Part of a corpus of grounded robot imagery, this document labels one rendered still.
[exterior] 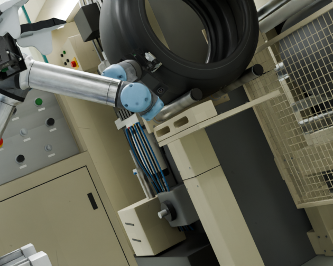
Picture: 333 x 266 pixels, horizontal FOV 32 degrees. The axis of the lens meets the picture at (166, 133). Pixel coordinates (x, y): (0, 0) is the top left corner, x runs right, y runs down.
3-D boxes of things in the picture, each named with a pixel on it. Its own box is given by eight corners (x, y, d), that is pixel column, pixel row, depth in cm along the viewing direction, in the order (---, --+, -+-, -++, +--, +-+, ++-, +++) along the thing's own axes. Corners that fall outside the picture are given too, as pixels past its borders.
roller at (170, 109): (151, 112, 233) (162, 110, 235) (155, 123, 233) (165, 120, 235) (189, 88, 202) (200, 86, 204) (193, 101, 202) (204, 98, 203)
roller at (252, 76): (208, 89, 246) (217, 87, 248) (211, 100, 245) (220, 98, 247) (252, 64, 214) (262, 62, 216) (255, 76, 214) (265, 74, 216)
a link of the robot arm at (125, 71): (114, 101, 169) (93, 80, 169) (128, 93, 179) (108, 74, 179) (130, 81, 166) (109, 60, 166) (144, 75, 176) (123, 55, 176)
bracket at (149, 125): (148, 134, 234) (138, 111, 234) (227, 101, 251) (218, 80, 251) (151, 132, 231) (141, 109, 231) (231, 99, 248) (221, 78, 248)
